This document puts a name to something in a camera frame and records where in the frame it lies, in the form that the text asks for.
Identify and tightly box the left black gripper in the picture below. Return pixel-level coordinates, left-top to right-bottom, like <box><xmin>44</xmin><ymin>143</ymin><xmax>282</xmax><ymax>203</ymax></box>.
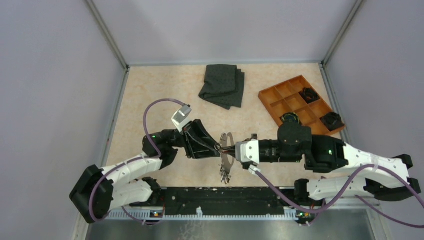
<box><xmin>162</xmin><ymin>119</ymin><xmax>223</xmax><ymax>160</ymax></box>

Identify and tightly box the metal key holder plate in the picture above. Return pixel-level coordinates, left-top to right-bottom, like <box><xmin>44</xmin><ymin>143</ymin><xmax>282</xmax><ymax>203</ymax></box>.
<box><xmin>219</xmin><ymin>132</ymin><xmax>235</xmax><ymax>168</ymax></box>

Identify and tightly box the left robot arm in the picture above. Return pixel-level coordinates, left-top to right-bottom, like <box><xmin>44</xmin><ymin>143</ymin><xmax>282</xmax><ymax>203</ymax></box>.
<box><xmin>69</xmin><ymin>119</ymin><xmax>221</xmax><ymax>224</ymax></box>

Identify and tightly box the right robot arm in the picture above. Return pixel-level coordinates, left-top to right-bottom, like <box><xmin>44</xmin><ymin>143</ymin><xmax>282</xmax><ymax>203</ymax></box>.
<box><xmin>253</xmin><ymin>122</ymin><xmax>422</xmax><ymax>206</ymax></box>

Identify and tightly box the blue yellow rolled tie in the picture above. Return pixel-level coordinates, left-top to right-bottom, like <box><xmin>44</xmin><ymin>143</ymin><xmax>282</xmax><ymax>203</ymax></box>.
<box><xmin>280</xmin><ymin>112</ymin><xmax>302</xmax><ymax>125</ymax></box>

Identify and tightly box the silver key pair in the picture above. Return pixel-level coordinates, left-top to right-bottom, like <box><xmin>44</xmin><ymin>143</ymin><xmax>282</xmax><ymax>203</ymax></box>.
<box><xmin>219</xmin><ymin>163</ymin><xmax>231</xmax><ymax>185</ymax></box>

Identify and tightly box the orange compartment tray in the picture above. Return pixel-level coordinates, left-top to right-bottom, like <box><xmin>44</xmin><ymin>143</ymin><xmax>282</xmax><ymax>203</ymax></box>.
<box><xmin>258</xmin><ymin>75</ymin><xmax>346</xmax><ymax>136</ymax></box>

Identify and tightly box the black rolled belt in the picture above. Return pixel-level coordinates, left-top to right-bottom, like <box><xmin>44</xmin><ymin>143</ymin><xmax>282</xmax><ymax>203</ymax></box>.
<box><xmin>299</xmin><ymin>87</ymin><xmax>321</xmax><ymax>104</ymax></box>

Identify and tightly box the dark grey folded cloth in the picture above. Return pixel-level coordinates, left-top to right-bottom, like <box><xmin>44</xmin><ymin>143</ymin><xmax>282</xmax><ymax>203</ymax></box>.
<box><xmin>198</xmin><ymin>64</ymin><xmax>245</xmax><ymax>110</ymax></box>

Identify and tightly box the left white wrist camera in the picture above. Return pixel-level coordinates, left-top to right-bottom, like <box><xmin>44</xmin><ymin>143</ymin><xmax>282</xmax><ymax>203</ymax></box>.
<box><xmin>171</xmin><ymin>105</ymin><xmax>192</xmax><ymax>133</ymax></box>

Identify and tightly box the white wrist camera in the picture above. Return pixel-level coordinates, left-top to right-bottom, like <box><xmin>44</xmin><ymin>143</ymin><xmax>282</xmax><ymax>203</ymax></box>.
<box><xmin>171</xmin><ymin>105</ymin><xmax>192</xmax><ymax>133</ymax></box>
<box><xmin>235</xmin><ymin>139</ymin><xmax>260</xmax><ymax>165</ymax></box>

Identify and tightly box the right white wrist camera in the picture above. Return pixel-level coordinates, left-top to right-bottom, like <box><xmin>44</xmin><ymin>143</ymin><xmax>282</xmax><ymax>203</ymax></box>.
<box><xmin>235</xmin><ymin>139</ymin><xmax>260</xmax><ymax>165</ymax></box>

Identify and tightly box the black rolled strap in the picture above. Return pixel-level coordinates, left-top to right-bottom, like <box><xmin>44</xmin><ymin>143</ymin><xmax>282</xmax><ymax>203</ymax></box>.
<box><xmin>319</xmin><ymin>111</ymin><xmax>345</xmax><ymax>131</ymax></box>

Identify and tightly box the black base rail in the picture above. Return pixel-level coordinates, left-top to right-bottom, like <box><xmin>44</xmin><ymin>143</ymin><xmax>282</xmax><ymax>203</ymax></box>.
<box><xmin>136</xmin><ymin>187</ymin><xmax>291</xmax><ymax>217</ymax></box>

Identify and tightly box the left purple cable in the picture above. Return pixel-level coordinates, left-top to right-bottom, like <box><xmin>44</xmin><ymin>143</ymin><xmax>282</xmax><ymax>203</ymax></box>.
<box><xmin>89</xmin><ymin>98</ymin><xmax>190</xmax><ymax>226</ymax></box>

